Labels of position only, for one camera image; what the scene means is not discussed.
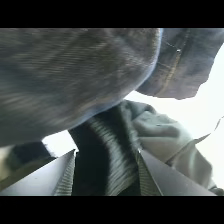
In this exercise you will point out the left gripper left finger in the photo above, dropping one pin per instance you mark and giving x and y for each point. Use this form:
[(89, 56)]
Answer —
[(50, 178)]

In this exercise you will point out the blue jeans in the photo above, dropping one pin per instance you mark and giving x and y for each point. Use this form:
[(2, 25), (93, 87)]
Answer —
[(76, 76)]

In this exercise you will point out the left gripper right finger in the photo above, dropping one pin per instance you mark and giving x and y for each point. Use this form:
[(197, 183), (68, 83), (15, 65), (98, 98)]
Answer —
[(166, 180)]

